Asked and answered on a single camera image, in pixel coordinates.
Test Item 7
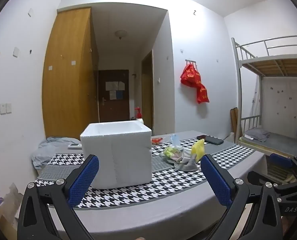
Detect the leaning wooden board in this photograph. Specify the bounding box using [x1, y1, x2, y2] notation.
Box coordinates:
[230, 107, 243, 143]

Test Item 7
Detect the white hanging cloth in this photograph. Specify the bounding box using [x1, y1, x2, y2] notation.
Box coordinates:
[248, 74, 263, 126]

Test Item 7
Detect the light wooden side door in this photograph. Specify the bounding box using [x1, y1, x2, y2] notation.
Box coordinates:
[141, 50, 154, 130]

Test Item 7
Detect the green patterned cloth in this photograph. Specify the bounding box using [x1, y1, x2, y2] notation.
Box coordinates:
[163, 146, 182, 158]

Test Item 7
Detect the red printed bag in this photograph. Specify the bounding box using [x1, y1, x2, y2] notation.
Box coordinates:
[195, 82, 210, 104]
[180, 64, 201, 88]

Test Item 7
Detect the houndstooth table cloth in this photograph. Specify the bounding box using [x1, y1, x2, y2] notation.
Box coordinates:
[36, 136, 255, 208]

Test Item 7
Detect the metal bunk bed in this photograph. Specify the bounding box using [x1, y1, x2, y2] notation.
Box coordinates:
[231, 34, 297, 158]

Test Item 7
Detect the grey folded blanket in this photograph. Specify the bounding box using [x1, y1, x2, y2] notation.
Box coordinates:
[247, 127, 272, 142]

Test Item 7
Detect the black smartphone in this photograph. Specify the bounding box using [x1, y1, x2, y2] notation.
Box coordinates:
[196, 135, 224, 145]

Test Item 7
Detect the wooden wardrobe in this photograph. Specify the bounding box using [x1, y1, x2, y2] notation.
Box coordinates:
[42, 7, 100, 140]

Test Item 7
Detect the white foam box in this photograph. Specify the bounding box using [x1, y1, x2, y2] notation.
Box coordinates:
[80, 120, 152, 190]

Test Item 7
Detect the grey sock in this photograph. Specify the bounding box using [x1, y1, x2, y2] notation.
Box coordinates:
[175, 158, 198, 172]

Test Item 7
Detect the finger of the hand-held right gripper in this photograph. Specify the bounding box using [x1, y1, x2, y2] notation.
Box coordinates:
[269, 153, 297, 178]
[247, 170, 297, 193]

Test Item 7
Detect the white red pump bottle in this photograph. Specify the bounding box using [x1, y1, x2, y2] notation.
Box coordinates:
[135, 107, 144, 124]

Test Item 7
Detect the cardboard piece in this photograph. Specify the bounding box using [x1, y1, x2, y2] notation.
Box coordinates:
[0, 192, 20, 232]

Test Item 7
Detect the blue grey cloth pile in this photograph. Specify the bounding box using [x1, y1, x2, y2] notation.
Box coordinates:
[32, 137, 83, 169]

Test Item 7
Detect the dark brown door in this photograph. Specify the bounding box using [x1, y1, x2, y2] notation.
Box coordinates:
[98, 69, 130, 123]

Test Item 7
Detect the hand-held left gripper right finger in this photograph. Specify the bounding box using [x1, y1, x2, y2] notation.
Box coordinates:
[200, 154, 288, 240]

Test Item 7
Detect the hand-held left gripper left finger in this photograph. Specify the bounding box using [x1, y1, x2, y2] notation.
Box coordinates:
[17, 154, 100, 240]

